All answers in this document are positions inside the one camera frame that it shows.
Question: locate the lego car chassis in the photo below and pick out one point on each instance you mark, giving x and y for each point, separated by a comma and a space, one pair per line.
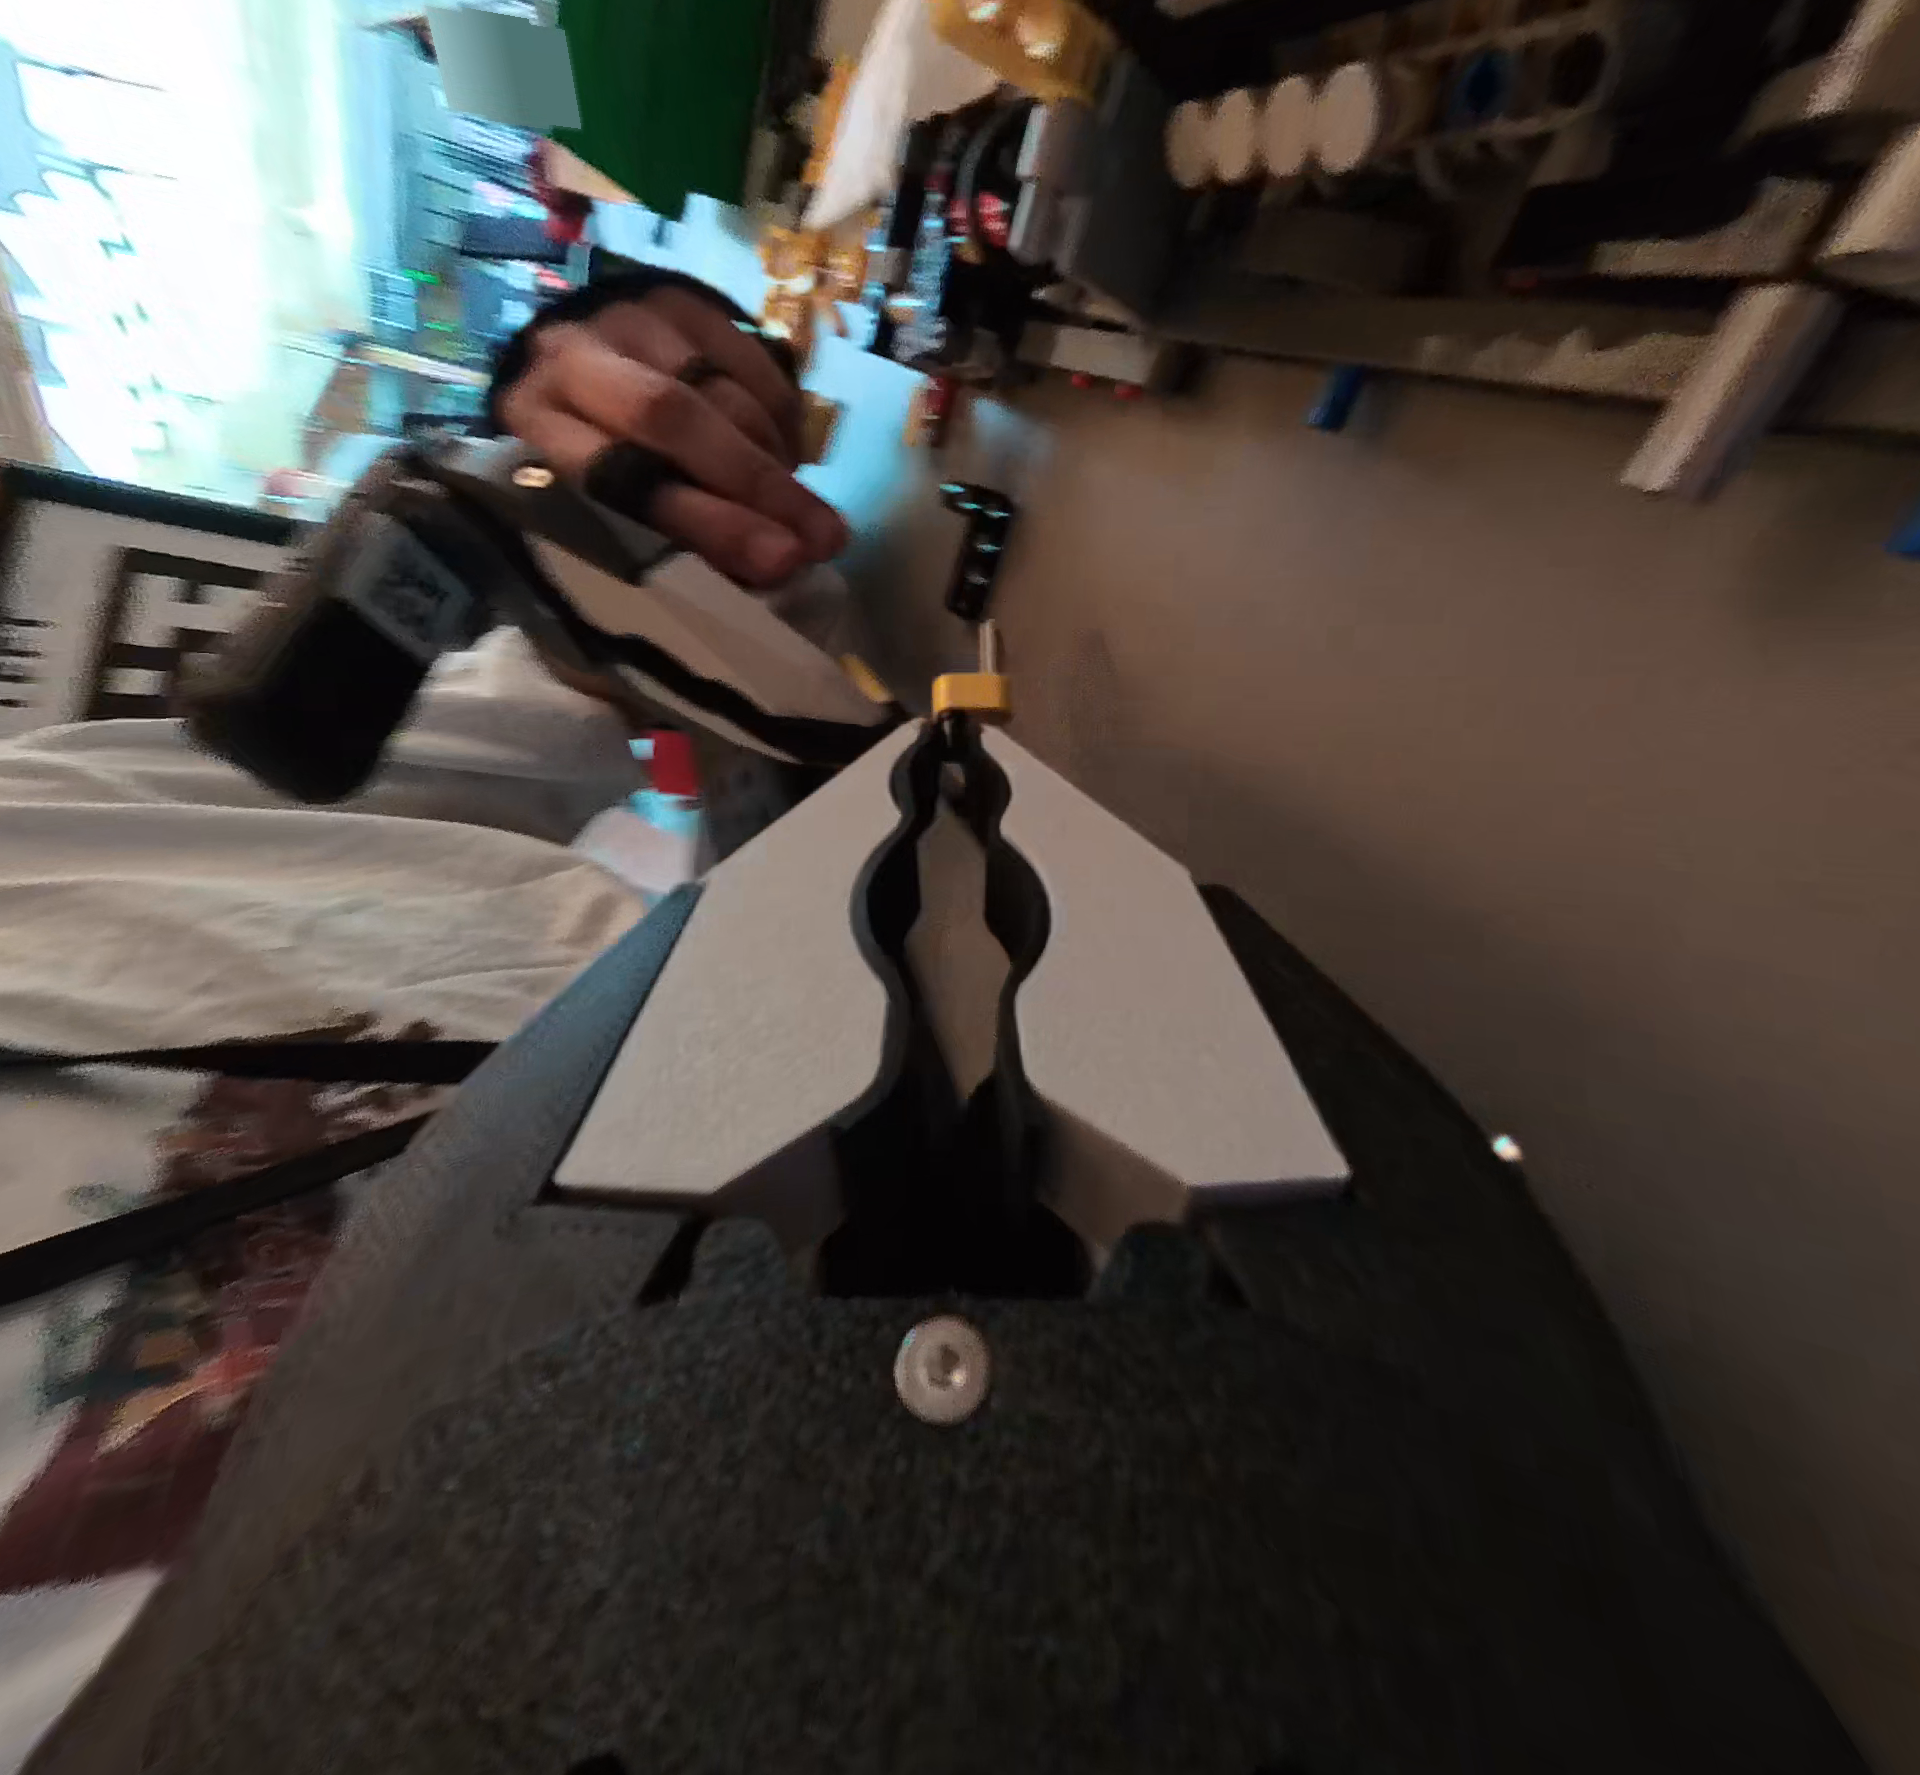
1349, 233

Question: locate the white printed sign board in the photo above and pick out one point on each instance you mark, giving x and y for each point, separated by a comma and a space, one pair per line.
88, 572

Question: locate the person's left hand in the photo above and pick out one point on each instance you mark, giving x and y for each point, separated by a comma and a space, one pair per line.
659, 392

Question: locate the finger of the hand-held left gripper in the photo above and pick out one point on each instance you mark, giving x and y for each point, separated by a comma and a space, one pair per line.
734, 633
734, 733

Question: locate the person in white T-shirt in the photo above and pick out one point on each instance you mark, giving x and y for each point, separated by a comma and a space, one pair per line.
224, 908

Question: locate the black angled lego piece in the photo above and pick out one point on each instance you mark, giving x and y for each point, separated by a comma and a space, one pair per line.
974, 560

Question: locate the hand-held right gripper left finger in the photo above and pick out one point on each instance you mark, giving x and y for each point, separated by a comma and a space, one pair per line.
722, 1040

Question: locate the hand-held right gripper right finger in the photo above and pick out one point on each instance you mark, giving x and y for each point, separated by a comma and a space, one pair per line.
1183, 1040

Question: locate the yellow lego connector grey axle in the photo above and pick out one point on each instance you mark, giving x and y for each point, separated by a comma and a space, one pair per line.
970, 701

